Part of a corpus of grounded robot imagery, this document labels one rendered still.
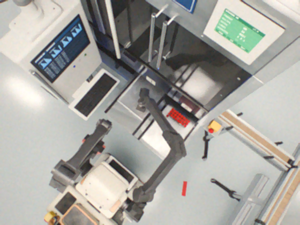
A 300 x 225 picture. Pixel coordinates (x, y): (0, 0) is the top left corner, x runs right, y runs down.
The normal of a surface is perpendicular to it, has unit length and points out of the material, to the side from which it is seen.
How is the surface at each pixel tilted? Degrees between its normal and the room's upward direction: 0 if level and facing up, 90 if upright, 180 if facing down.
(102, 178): 42
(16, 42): 0
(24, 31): 0
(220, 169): 0
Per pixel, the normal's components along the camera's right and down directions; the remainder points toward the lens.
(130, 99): 0.04, -0.25
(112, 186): 0.46, -0.69
